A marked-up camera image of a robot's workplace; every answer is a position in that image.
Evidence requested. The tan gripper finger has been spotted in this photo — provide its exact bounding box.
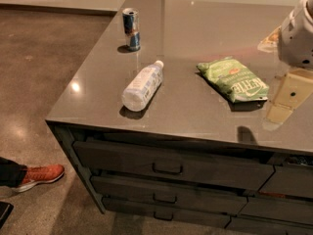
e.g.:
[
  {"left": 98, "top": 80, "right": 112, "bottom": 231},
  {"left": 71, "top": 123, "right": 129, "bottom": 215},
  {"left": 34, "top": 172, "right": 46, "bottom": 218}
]
[
  {"left": 257, "top": 26, "right": 281, "bottom": 53},
  {"left": 266, "top": 68, "right": 313, "bottom": 124}
]

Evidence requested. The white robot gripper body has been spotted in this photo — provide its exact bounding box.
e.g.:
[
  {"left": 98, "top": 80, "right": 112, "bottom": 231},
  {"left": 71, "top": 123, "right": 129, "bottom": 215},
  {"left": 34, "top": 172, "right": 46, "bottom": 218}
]
[{"left": 278, "top": 0, "right": 313, "bottom": 70}]

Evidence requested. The green jalapeno chip bag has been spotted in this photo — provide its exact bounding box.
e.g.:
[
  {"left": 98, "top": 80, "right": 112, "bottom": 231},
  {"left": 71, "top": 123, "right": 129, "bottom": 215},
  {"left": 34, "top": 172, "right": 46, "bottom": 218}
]
[{"left": 197, "top": 57, "right": 269, "bottom": 103}]

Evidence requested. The clear blue plastic bottle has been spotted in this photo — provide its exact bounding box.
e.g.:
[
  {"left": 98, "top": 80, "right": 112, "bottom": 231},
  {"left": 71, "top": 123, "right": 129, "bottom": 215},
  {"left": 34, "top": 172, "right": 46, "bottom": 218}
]
[{"left": 121, "top": 60, "right": 163, "bottom": 112}]

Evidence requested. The top right drawer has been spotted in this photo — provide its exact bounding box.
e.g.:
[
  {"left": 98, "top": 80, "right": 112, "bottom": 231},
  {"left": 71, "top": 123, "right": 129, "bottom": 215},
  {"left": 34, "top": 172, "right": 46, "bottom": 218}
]
[{"left": 261, "top": 165, "right": 313, "bottom": 199}]

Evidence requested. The drawer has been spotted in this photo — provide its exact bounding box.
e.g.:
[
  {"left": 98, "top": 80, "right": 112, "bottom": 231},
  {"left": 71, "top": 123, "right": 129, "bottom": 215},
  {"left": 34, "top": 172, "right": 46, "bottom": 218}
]
[
  {"left": 73, "top": 141, "right": 274, "bottom": 190},
  {"left": 91, "top": 175, "right": 247, "bottom": 214},
  {"left": 241, "top": 198, "right": 313, "bottom": 225},
  {"left": 226, "top": 217, "right": 313, "bottom": 235},
  {"left": 261, "top": 165, "right": 313, "bottom": 199},
  {"left": 102, "top": 198, "right": 231, "bottom": 228}
]

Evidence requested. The middle right drawer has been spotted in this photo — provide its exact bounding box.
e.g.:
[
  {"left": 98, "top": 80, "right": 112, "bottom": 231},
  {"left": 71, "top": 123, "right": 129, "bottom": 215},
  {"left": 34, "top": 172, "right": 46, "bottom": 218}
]
[{"left": 241, "top": 198, "right": 313, "bottom": 225}]

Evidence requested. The blue silver energy drink can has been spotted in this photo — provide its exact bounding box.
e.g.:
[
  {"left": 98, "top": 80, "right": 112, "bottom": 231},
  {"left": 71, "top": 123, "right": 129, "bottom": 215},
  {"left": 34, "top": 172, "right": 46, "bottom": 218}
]
[{"left": 122, "top": 8, "right": 141, "bottom": 51}]

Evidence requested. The bottom right drawer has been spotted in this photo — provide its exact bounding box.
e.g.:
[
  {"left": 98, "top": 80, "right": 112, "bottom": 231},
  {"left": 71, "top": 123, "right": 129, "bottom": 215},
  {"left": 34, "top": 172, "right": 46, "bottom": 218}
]
[{"left": 226, "top": 217, "right": 313, "bottom": 235}]

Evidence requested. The grey drawer cabinet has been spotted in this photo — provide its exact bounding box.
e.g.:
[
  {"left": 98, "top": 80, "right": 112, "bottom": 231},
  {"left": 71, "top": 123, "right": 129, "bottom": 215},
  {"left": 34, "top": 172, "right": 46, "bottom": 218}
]
[{"left": 45, "top": 0, "right": 313, "bottom": 235}]

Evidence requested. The middle left drawer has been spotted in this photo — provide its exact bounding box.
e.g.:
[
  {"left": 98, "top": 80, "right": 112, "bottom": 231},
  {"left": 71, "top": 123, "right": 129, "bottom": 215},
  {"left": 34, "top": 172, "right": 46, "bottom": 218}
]
[{"left": 91, "top": 175, "right": 247, "bottom": 214}]

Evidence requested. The bottom left drawer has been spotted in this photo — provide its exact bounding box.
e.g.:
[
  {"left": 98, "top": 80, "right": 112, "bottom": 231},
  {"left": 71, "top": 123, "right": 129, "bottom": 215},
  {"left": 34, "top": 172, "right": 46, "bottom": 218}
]
[{"left": 102, "top": 198, "right": 231, "bottom": 228}]

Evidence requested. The top left drawer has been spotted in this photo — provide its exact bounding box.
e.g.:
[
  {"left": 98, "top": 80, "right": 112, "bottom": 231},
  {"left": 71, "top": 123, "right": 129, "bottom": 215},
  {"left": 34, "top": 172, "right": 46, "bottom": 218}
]
[{"left": 73, "top": 141, "right": 274, "bottom": 190}]

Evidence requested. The orange sneaker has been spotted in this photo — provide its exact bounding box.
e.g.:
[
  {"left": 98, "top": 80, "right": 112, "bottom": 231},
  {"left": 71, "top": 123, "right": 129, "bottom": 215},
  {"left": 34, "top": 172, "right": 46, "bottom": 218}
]
[{"left": 13, "top": 164, "right": 65, "bottom": 193}]

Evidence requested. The black trouser leg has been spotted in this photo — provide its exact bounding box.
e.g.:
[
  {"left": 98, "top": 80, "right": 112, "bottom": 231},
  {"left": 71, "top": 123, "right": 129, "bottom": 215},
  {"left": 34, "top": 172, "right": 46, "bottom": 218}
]
[{"left": 0, "top": 157, "right": 27, "bottom": 187}]

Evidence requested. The black object on floor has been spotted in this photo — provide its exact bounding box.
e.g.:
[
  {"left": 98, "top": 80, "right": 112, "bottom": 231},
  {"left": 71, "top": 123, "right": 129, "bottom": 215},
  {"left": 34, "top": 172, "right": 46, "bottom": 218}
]
[{"left": 0, "top": 202, "right": 14, "bottom": 229}]

